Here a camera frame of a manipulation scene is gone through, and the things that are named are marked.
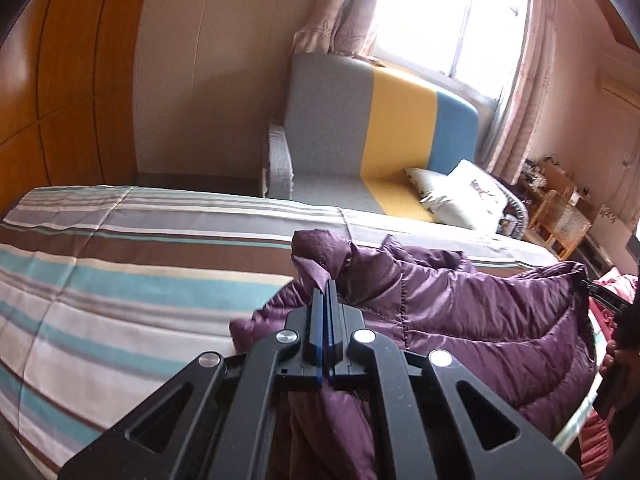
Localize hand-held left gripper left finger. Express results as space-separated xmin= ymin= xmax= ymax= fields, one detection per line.
xmin=60 ymin=287 xmax=326 ymax=480

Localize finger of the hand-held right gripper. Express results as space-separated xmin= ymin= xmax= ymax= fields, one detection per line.
xmin=582 ymin=279 xmax=637 ymax=308

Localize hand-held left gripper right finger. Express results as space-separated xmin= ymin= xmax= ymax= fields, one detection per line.
xmin=326 ymin=280 xmax=583 ymax=480

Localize purple puffer jacket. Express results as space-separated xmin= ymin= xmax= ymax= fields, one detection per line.
xmin=229 ymin=229 xmax=598 ymax=480

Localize person's right hand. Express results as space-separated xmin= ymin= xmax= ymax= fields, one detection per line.
xmin=600 ymin=339 xmax=633 ymax=377

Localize red ruffled blanket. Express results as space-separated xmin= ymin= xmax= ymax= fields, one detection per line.
xmin=580 ymin=267 xmax=640 ymax=480

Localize white floral cabinet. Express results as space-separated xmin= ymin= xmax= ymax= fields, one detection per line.
xmin=595 ymin=200 xmax=638 ymax=256

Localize rattan chair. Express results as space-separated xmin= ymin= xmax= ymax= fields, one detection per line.
xmin=527 ymin=190 xmax=593 ymax=261

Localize cluttered wooden desk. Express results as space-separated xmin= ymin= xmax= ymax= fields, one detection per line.
xmin=517 ymin=157 xmax=601 ymax=211

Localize white printed pillow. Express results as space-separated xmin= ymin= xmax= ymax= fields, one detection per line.
xmin=447 ymin=159 xmax=511 ymax=233

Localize grey pillow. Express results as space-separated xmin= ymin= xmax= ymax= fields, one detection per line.
xmin=404 ymin=167 xmax=476 ymax=231

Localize striped bed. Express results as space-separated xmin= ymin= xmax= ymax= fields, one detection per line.
xmin=0 ymin=185 xmax=601 ymax=480

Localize grey yellow blue sofa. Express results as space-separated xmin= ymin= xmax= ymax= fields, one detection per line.
xmin=262 ymin=52 xmax=528 ymax=241

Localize beige air conditioner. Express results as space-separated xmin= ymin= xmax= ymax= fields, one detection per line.
xmin=600 ymin=72 xmax=638 ymax=103

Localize long pink patterned curtain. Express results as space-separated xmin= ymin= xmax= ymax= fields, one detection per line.
xmin=477 ymin=0 xmax=566 ymax=186

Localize window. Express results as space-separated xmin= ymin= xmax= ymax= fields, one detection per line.
xmin=370 ymin=0 xmax=533 ymax=96

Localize short pink patterned curtain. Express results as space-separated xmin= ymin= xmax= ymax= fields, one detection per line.
xmin=292 ymin=0 xmax=396 ymax=61

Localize wooden wardrobe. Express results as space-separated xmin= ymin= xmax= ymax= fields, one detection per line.
xmin=0 ymin=0 xmax=156 ymax=216

